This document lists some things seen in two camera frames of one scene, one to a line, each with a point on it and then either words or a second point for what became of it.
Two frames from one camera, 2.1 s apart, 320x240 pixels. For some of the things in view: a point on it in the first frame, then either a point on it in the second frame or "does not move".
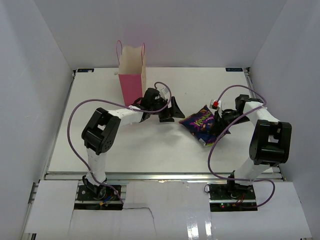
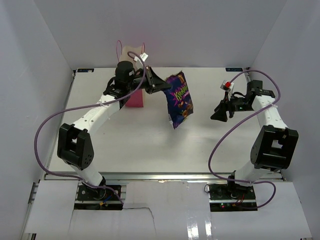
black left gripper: [170, 113] → [154, 83]
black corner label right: [234, 69] does not move
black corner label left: [85, 70] does not move
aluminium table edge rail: [149, 176] does not move
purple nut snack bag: [199, 124] → [179, 99]
